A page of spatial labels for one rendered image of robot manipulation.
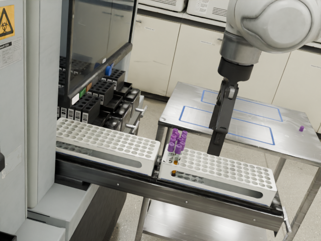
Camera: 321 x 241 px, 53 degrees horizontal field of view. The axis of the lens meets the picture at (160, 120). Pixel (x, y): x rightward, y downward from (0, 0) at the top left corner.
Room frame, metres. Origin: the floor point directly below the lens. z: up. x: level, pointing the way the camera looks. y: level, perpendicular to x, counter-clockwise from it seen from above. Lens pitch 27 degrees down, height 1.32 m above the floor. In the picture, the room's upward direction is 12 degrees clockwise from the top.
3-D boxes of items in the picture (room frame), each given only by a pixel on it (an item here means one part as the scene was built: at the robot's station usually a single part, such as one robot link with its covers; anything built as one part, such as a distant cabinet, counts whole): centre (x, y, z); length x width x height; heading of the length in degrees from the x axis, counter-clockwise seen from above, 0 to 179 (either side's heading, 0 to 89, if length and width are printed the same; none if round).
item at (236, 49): (0.72, -0.14, 1.18); 0.09 x 0.09 x 0.06
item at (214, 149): (0.65, -0.14, 0.97); 0.03 x 0.01 x 0.07; 86
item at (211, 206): (0.73, -0.04, 0.78); 0.73 x 0.14 x 0.09; 86
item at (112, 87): (1.05, 0.21, 0.85); 0.12 x 0.02 x 0.06; 175
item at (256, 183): (0.72, -0.18, 0.83); 0.30 x 0.10 x 0.06; 86
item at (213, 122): (0.79, -0.15, 0.97); 0.03 x 0.01 x 0.07; 86
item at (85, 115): (0.90, 0.22, 0.85); 0.12 x 0.02 x 0.06; 176
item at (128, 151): (0.74, 0.14, 0.83); 0.30 x 0.10 x 0.06; 86
